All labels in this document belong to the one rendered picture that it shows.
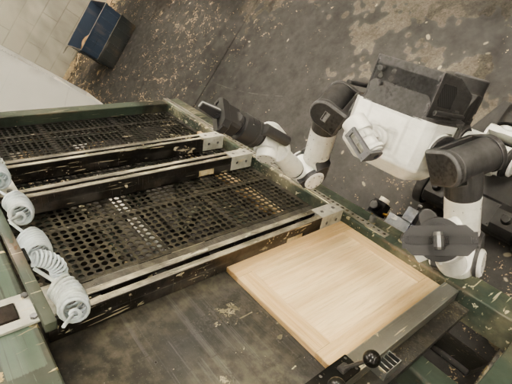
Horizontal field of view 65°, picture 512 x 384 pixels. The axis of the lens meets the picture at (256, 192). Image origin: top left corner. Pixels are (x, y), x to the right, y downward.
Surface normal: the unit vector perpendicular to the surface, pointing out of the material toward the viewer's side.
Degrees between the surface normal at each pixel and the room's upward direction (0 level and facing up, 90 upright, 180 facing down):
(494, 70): 0
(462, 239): 16
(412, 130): 23
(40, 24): 90
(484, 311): 33
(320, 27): 0
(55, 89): 90
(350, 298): 57
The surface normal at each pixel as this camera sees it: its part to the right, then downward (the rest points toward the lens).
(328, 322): 0.15, -0.87
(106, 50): 0.68, 0.38
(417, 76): -0.72, 0.07
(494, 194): -0.56, -0.29
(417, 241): -0.41, -0.09
